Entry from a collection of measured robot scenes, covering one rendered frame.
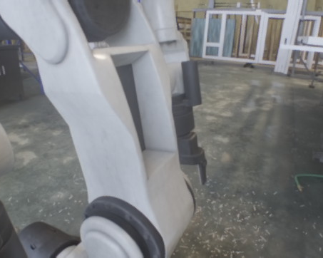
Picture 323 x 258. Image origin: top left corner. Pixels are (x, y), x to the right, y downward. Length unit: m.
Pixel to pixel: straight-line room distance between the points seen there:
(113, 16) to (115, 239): 0.29
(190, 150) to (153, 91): 0.23
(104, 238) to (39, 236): 0.47
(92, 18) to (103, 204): 0.24
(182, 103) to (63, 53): 0.30
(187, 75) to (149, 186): 0.27
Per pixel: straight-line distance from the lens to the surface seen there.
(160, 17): 0.51
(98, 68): 0.26
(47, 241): 0.77
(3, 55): 3.44
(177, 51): 0.56
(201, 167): 0.56
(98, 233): 0.34
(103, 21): 0.32
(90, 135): 0.32
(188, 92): 0.51
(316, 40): 2.67
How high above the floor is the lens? 0.90
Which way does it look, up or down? 23 degrees down
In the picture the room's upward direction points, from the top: 1 degrees clockwise
